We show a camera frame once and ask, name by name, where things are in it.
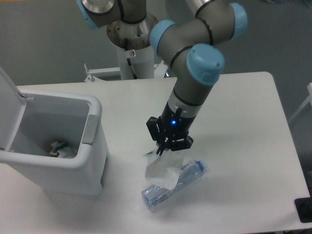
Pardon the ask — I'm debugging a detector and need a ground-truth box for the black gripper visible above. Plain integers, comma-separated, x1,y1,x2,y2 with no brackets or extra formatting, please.
146,103,195,156

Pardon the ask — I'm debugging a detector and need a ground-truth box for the silver plastic wrapper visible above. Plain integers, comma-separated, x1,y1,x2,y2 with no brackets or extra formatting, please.
143,148,186,190

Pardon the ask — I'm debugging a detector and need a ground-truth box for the clear plastic water bottle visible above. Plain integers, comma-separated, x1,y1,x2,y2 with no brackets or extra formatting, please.
141,159,208,210

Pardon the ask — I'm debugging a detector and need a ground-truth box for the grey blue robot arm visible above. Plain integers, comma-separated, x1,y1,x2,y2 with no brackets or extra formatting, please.
77,0,248,155

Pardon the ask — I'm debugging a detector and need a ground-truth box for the green white trash in can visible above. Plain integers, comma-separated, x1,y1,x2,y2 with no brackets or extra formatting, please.
49,141,75,158

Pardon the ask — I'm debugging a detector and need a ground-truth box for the white open trash can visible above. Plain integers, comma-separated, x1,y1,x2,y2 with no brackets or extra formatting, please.
0,71,108,195

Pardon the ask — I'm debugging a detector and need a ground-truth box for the black device at table edge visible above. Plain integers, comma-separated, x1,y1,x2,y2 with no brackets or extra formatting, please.
294,197,312,223

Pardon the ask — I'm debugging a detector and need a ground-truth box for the white pedestal base frame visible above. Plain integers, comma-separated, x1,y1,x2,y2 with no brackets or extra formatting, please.
84,60,176,82

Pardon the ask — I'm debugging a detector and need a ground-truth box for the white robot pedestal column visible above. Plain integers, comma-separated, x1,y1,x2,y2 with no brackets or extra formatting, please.
106,12,161,80

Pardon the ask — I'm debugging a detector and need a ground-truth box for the black cable on pedestal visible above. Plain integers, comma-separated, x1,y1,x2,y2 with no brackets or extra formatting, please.
123,38,137,80

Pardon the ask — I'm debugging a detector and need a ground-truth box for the white frame at right edge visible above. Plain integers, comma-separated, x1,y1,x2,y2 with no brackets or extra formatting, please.
288,83,312,126

